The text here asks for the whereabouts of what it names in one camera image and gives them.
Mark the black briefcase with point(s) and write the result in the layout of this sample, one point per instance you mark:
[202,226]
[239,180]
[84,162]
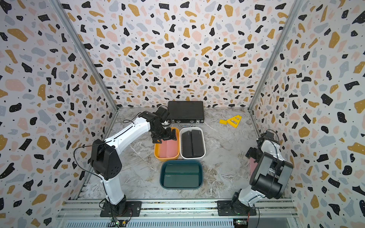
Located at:
[186,112]

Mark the dark grey pencil case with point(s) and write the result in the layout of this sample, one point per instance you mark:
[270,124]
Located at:
[187,147]
[197,142]

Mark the yellow storage box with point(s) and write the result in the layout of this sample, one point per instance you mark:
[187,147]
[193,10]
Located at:
[157,148]

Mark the yellow plastic triangle piece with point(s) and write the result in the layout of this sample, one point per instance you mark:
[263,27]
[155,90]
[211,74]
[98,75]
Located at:
[234,121]

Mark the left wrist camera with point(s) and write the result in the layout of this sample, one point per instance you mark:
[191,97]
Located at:
[162,114]

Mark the green pencil case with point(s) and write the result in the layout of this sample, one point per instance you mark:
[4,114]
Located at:
[179,168]
[181,181]

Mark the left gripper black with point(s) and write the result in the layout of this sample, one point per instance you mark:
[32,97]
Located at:
[169,137]

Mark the teal storage box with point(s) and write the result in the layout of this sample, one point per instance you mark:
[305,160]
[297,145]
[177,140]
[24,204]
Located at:
[162,174]

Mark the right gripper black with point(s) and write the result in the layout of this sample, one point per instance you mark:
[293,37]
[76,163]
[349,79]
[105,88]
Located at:
[251,152]

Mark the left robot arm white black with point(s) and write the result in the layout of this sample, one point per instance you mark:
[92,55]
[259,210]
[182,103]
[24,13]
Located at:
[105,155]

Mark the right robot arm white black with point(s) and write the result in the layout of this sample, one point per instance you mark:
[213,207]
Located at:
[269,178]

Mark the white storage box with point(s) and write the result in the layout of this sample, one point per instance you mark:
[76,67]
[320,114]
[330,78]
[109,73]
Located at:
[190,129]

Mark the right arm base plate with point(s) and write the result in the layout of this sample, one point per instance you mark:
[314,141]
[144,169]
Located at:
[229,208]

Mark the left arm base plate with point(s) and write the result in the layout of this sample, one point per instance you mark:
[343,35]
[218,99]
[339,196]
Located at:
[123,209]

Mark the aluminium rail front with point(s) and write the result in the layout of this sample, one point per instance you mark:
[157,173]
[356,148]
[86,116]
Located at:
[178,213]

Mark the pink pencil case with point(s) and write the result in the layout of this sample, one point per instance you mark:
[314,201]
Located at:
[253,165]
[169,149]

